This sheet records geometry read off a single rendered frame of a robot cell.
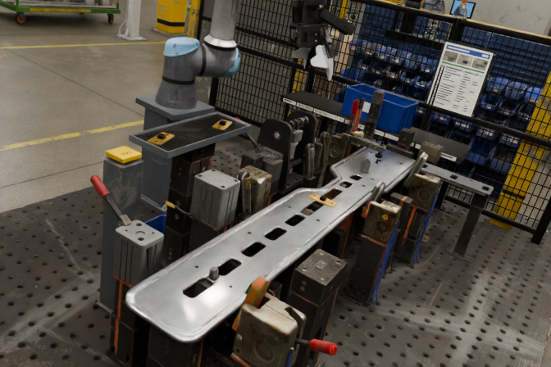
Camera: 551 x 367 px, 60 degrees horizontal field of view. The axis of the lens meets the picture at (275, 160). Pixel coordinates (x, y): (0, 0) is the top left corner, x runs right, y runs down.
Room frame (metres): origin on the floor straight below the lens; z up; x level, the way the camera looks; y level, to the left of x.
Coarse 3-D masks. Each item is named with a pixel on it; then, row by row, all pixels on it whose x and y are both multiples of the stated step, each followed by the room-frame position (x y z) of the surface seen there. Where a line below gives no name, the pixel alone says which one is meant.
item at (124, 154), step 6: (108, 150) 1.04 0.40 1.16; (114, 150) 1.05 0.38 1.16; (120, 150) 1.05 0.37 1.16; (126, 150) 1.06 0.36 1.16; (132, 150) 1.07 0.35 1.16; (114, 156) 1.02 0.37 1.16; (120, 156) 1.02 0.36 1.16; (126, 156) 1.02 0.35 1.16; (132, 156) 1.03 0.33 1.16; (138, 156) 1.05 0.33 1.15
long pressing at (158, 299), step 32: (352, 160) 1.71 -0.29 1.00; (384, 160) 1.78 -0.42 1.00; (320, 192) 1.38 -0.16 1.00; (352, 192) 1.42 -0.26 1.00; (384, 192) 1.49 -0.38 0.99; (256, 224) 1.10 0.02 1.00; (288, 224) 1.14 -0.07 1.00; (320, 224) 1.17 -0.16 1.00; (192, 256) 0.91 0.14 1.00; (224, 256) 0.93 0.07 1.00; (256, 256) 0.96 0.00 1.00; (288, 256) 0.99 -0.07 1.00; (160, 288) 0.78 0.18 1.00; (224, 288) 0.82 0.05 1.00; (160, 320) 0.70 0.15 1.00; (192, 320) 0.71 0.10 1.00; (224, 320) 0.74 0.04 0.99
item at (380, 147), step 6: (354, 138) 1.77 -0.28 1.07; (360, 138) 1.76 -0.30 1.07; (366, 138) 1.78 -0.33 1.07; (360, 144) 1.75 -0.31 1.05; (366, 144) 1.74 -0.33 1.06; (372, 144) 1.73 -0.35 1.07; (378, 144) 1.74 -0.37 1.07; (384, 144) 1.73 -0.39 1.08; (378, 150) 1.72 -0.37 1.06; (384, 150) 1.74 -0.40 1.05; (378, 156) 1.72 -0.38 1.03
